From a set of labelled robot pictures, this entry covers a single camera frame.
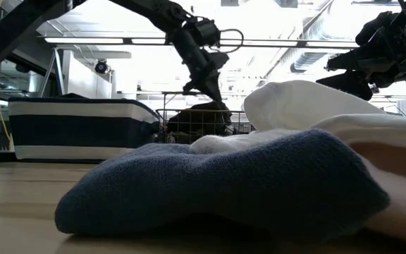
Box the white cloth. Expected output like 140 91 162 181
243 80 406 153

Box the grey tripod stand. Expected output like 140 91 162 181
39 47 67 99

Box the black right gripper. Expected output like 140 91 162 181
316 0 406 102

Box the wire mesh basket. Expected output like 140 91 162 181
154 108 255 144

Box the white terry sock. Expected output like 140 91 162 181
188 128 303 155

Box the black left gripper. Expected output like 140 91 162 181
169 25 230 102

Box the pale pink knit cloth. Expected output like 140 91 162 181
350 140 406 247

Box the metal rack frame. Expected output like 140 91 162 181
161 91 204 111

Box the long ceiling light bar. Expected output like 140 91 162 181
44 36 361 49

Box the spiral ventilation duct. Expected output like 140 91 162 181
290 52 331 74

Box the round black ceiling spotlight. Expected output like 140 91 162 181
94 59 112 75

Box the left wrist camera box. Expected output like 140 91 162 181
188 16 223 47

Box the navy blue knit cloth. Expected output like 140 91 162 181
54 128 391 241

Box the blue white striped fabric bin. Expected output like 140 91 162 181
8 92 162 164

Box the black camera cable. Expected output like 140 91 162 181
219 28 245 55

